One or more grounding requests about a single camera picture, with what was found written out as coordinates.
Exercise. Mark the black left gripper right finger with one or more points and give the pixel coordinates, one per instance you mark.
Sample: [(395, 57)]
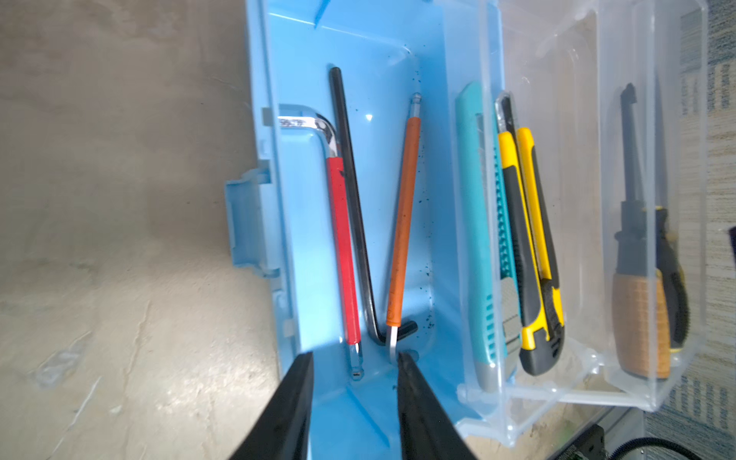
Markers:
[(426, 429)]

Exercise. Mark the light blue plastic toolbox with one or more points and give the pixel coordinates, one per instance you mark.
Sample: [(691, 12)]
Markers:
[(566, 64)]

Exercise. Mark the black yellow utility knife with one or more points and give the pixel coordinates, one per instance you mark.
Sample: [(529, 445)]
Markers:
[(538, 280)]

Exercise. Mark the wooden handled screwdriver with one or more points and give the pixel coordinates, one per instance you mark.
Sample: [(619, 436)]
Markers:
[(640, 317)]

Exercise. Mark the black yellow phillips screwdriver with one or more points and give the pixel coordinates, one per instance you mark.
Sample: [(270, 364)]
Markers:
[(668, 264)]

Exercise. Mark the orange hex key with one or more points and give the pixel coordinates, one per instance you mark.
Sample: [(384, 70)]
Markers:
[(402, 226)]

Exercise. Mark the black hex key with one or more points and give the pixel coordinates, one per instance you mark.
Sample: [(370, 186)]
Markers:
[(354, 206)]

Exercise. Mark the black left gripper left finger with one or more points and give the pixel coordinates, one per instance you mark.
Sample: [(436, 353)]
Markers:
[(283, 429)]

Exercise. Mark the teal utility knife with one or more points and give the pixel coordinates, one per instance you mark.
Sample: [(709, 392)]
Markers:
[(493, 311)]

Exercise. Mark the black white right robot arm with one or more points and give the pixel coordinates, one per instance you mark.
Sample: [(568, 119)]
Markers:
[(590, 444)]

